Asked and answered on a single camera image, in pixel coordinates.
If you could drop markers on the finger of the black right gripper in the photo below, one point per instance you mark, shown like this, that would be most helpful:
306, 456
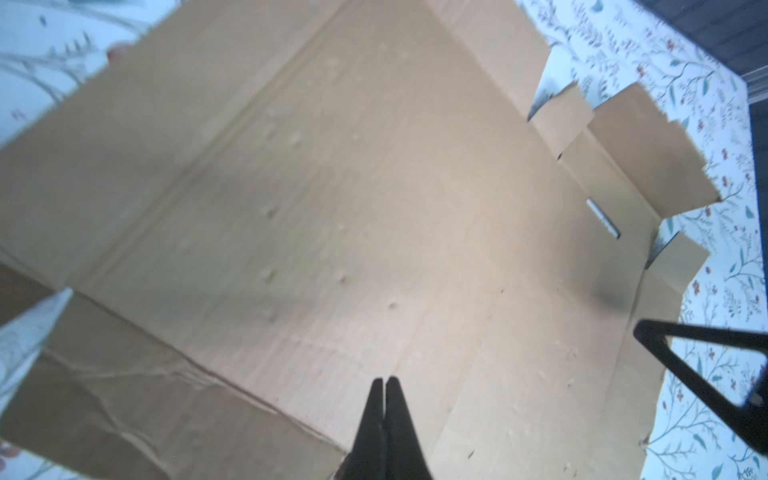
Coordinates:
747, 420

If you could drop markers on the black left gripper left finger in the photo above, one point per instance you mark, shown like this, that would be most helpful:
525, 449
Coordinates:
367, 458

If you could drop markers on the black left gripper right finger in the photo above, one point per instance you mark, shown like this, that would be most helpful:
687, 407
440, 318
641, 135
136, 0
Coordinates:
404, 459

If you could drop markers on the brown cardboard box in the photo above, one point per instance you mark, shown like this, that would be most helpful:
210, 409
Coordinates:
265, 205

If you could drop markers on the aluminium frame corner post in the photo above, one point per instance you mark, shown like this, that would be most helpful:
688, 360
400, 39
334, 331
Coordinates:
757, 84

